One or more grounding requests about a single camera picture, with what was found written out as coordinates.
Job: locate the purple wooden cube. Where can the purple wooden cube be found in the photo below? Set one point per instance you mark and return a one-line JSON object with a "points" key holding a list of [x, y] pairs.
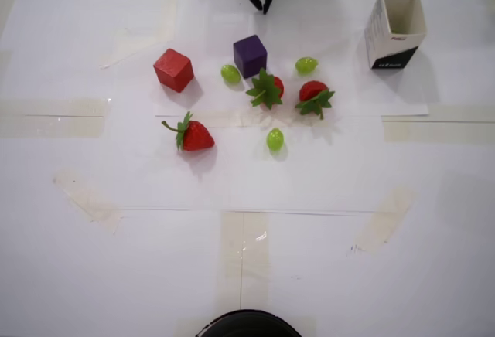
{"points": [[249, 56]]}

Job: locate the red wooden cube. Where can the red wooden cube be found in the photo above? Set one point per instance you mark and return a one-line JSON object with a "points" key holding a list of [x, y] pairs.
{"points": [[172, 68]]}

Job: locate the green plastic grape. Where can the green plastic grape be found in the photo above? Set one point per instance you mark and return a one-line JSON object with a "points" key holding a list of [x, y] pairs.
{"points": [[230, 73], [275, 139], [306, 65]]}

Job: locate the white and black cardboard box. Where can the white and black cardboard box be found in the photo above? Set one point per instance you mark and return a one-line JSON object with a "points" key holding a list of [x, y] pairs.
{"points": [[390, 56]]}

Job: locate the white paper sheet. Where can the white paper sheet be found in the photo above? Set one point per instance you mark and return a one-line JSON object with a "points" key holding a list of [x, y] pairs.
{"points": [[328, 24], [309, 178]]}

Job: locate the black round stand base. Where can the black round stand base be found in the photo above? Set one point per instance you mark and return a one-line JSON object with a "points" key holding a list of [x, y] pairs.
{"points": [[247, 325]]}

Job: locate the red plastic strawberry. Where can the red plastic strawberry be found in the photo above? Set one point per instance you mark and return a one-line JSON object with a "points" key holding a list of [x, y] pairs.
{"points": [[197, 138], [311, 89], [267, 89]]}

